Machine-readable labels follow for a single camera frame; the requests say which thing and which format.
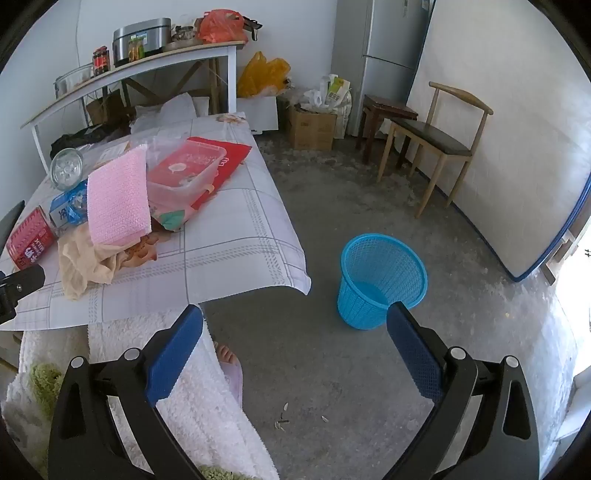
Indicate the white stuffed sack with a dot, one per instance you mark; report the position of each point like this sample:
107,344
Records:
171,108

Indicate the white fluffy robe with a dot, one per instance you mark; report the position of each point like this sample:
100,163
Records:
207,415

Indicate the dark wooden stool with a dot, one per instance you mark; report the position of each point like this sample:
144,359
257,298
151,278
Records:
385,108

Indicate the metal dish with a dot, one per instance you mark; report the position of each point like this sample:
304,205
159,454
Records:
184,45

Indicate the clear plastic food container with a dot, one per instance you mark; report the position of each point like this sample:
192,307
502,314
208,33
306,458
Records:
184,170

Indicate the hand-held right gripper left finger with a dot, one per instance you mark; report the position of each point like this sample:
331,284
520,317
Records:
175,355

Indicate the silver refrigerator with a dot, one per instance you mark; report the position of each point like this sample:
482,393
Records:
392,41

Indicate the white cardboard box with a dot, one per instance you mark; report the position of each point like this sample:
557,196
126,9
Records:
261,115

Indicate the brown cardboard box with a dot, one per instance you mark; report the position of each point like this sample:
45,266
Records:
106,108
311,127

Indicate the green plastic bottle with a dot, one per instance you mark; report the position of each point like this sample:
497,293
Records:
67,168

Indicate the black plastic bag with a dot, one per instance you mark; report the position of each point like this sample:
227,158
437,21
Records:
85,134

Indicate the blue white toothpaste box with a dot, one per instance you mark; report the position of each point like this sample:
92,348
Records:
64,210

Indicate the white plastic bag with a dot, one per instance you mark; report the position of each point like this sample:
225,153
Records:
311,99

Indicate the red snack bag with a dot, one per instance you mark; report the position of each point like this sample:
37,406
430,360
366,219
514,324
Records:
231,157

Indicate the red drink can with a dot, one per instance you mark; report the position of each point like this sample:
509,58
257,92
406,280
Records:
27,240

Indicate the white side table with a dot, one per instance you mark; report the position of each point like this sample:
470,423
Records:
161,57

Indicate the orange plastic bag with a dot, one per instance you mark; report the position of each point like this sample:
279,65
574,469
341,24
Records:
221,25

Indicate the white mattress with blue edge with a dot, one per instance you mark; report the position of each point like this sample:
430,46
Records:
508,138

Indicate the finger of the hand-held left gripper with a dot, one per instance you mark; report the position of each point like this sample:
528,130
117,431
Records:
23,281

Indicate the beige cloth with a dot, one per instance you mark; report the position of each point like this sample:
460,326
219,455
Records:
85,265

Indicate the blue plastic basket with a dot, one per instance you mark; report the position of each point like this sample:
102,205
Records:
369,263

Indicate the pink bubble wrap sheet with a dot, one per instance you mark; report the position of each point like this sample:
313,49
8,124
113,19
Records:
117,198

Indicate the dark sauce jar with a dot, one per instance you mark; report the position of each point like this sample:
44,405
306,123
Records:
100,60

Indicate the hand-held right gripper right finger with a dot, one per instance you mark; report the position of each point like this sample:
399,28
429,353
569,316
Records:
415,350

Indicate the white green printed sack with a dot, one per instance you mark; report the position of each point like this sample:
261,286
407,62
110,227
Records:
339,92

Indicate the silver rice cooker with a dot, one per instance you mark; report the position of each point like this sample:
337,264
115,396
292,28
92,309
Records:
138,39

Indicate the yellow plastic bag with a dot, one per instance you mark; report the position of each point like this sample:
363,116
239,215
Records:
263,74

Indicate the light wooden chair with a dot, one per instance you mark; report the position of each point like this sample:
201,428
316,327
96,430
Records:
438,138

